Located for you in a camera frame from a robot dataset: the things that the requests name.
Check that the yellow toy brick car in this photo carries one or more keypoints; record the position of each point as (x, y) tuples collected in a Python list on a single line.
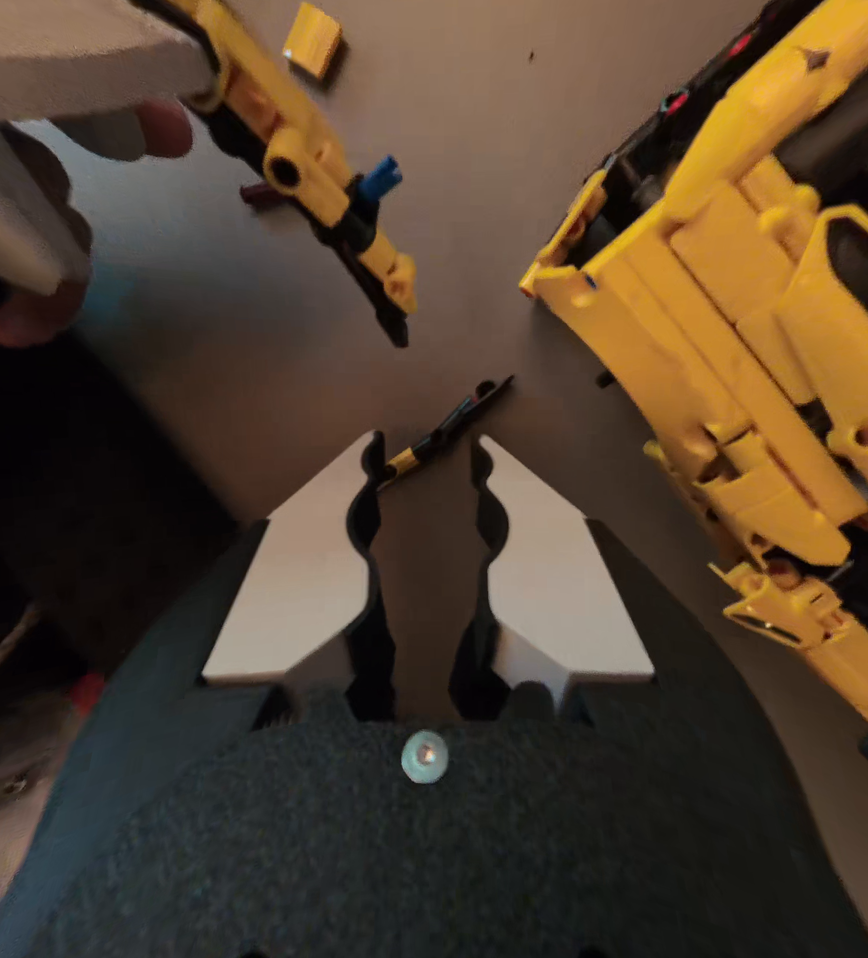
[(741, 299)]

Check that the yellow black brick side assembly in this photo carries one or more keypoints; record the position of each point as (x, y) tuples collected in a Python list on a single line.
[(299, 157)]

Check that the grey desk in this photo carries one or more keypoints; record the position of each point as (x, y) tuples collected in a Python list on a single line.
[(441, 150)]

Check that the person's left hand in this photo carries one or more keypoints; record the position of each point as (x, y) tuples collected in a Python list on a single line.
[(168, 131)]

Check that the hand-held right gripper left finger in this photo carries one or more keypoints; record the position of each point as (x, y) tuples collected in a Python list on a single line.
[(299, 591)]

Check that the dark brown axle piece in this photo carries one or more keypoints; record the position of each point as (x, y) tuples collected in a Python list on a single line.
[(261, 196)]

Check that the slim black yellow brick strip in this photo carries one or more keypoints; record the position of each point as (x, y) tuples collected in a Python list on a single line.
[(434, 438)]

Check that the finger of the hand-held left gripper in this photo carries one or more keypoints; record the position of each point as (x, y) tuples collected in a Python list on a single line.
[(7, 209), (67, 52)]

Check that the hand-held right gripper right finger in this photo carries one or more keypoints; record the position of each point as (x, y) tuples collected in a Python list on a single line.
[(561, 591)]

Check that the yellow rectangular brick plate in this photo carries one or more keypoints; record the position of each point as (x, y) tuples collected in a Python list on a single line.
[(312, 41)]

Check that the dark dotted cloth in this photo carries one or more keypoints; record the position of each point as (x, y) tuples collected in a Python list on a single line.
[(67, 486)]

